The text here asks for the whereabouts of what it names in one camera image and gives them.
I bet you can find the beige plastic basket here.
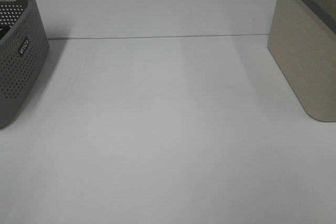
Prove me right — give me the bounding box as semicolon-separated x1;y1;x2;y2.
267;0;335;122

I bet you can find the grey perforated plastic basket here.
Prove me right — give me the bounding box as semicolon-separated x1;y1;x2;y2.
1;0;49;128

